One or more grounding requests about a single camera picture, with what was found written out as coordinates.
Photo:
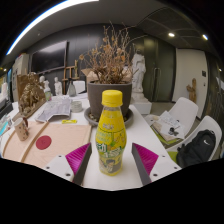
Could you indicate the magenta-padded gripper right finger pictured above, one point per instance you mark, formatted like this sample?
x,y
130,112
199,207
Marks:
x,y
146,160

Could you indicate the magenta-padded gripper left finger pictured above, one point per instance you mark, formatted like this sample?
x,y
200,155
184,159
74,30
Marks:
x,y
78,160

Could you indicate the yellow drink bottle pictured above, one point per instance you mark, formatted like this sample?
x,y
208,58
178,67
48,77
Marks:
x,y
111,140

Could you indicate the flat round red coaster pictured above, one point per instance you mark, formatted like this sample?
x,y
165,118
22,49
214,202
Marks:
x,y
43,142

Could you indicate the stack of papers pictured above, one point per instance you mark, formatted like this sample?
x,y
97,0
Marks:
x,y
166,126

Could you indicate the small yellow tag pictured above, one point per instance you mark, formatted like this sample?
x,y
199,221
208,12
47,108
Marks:
x,y
69,121

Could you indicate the black backpack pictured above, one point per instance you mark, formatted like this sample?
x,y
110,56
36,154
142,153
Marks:
x,y
196,148

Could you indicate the white tape roll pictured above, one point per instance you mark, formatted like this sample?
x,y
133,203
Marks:
x,y
76,106

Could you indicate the grey printed newspaper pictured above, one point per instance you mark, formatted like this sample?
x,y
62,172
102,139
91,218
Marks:
x,y
55,109

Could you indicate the white chair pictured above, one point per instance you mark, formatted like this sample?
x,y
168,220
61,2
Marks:
x,y
80,86
185,110
206,125

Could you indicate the grey glass bottle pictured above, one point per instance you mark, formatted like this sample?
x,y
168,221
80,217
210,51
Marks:
x,y
71,90

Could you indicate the dried plant in grey pot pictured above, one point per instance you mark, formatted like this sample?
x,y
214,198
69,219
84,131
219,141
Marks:
x,y
110,96

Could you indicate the white bottle with green label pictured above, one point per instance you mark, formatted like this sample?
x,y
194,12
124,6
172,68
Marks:
x,y
48,95

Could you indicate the small white plaster figurine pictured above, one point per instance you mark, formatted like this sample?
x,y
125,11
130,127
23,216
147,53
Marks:
x,y
58,87

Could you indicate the golden figure sculpture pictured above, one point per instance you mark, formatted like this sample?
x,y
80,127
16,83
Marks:
x,y
31,95

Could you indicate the wooden carved figure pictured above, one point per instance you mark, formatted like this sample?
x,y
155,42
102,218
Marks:
x,y
192,90

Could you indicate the white plaster bust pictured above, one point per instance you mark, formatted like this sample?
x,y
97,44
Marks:
x,y
44,83

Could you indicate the wooden easel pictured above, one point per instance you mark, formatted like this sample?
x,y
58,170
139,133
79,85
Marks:
x,y
69,75

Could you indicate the tall white plaster statue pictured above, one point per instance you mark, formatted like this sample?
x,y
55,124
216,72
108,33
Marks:
x,y
139,71

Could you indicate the white cabinet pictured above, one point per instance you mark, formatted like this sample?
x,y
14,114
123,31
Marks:
x,y
20,66

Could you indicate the round ceiling spotlight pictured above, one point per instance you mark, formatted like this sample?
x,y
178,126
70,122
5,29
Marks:
x,y
171,34
205,37

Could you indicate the black wall screen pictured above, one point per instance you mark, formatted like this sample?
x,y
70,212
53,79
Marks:
x,y
49,56

